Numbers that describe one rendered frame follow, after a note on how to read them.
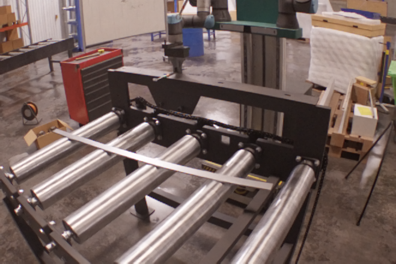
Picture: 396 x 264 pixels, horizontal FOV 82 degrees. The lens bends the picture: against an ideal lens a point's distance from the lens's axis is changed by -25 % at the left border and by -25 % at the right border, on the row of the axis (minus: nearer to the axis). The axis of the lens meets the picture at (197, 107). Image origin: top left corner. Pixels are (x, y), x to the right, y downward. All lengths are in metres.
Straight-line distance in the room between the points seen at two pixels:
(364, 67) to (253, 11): 2.68
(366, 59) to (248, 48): 2.57
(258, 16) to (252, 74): 0.47
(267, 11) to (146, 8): 4.43
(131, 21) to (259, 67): 4.24
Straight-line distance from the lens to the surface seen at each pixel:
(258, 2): 1.98
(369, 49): 4.31
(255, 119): 2.32
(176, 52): 1.54
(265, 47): 2.10
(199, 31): 6.86
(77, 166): 1.36
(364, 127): 2.96
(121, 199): 1.14
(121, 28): 6.00
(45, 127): 3.80
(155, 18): 6.25
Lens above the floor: 1.61
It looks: 23 degrees down
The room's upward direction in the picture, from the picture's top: 3 degrees counter-clockwise
